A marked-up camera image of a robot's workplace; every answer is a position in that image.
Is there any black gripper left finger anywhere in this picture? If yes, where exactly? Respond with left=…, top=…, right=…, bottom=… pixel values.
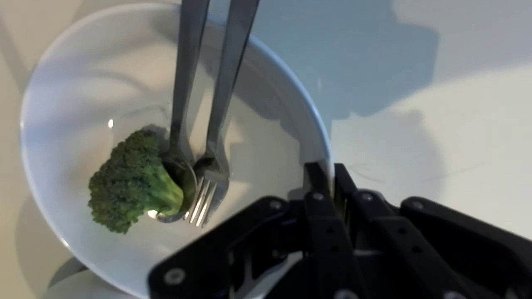
left=148, top=162, right=366, bottom=299

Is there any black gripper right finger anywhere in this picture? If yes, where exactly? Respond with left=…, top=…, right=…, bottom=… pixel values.
left=334, top=164, right=532, bottom=299

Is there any silver metal spoon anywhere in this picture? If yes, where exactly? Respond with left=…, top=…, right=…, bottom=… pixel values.
left=163, top=0, right=209, bottom=197

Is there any white ceramic bowl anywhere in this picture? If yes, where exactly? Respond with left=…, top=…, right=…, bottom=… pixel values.
left=20, top=3, right=331, bottom=299

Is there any green broccoli floret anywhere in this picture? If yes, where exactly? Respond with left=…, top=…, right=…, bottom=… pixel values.
left=88, top=129, right=184, bottom=234

